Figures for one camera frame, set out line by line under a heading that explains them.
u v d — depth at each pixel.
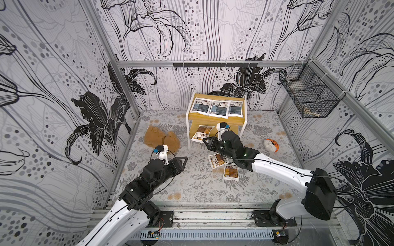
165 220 0.73
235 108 0.75
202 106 0.76
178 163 0.61
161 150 0.60
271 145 0.93
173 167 0.59
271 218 0.65
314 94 0.90
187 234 0.70
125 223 0.56
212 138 0.66
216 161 0.91
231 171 0.86
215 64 0.93
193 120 0.75
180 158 0.68
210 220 0.74
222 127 0.69
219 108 0.74
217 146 0.67
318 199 0.40
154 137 0.93
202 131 0.77
